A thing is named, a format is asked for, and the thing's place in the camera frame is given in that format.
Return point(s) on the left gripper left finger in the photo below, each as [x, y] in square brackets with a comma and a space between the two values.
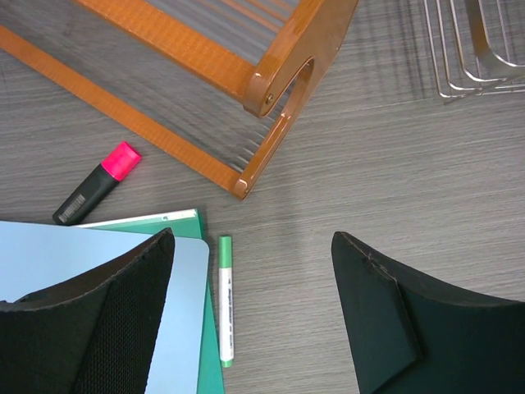
[93, 333]

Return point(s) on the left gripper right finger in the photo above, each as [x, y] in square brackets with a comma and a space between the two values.
[409, 332]

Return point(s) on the orange wooden shelf rack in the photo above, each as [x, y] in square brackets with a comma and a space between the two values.
[215, 84]

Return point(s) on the light blue clipboard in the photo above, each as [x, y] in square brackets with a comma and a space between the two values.
[35, 256]

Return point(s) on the green folder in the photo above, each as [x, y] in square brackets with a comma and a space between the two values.
[209, 349]

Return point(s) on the green white marker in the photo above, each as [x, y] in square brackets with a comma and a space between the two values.
[225, 297]

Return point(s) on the pink black highlighter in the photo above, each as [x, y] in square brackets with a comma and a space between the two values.
[97, 185]

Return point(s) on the metal wire dish rack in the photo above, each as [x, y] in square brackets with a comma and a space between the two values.
[476, 47]

